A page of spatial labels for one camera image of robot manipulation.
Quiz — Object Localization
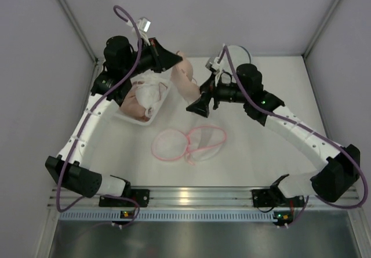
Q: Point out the blue-trimmed mesh laundry bag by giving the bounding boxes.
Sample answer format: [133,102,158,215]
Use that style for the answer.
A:
[220,45,252,71]

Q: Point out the pink-trimmed mesh laundry bag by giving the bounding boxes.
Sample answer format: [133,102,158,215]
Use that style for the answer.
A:
[151,125,227,165]

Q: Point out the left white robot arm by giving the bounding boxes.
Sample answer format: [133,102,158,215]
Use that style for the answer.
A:
[45,36,183,198]

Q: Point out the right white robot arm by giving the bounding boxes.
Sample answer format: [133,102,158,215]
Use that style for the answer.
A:
[187,64,361,206]

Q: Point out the white perforated plastic basket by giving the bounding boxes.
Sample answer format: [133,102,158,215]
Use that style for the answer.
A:
[115,72,172,126]

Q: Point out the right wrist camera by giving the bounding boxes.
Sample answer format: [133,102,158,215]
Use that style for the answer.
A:
[205,57,224,84]

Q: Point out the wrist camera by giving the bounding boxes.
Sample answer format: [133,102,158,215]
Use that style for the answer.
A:
[205,57,224,84]
[126,17,151,45]

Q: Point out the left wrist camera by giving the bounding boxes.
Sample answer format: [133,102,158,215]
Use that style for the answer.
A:
[126,17,151,45]

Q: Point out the left aluminium frame post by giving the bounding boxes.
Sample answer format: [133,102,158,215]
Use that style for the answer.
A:
[56,0,98,63]

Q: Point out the aluminium frame post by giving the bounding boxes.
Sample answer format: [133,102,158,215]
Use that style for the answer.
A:
[56,0,98,63]
[301,0,343,61]

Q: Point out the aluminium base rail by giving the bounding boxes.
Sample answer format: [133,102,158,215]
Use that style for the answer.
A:
[47,187,360,209]

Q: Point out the right aluminium frame post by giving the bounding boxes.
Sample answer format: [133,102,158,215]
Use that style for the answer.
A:
[301,0,343,61]

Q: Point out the grey slotted cable duct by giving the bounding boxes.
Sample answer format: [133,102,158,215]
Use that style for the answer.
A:
[59,209,290,222]

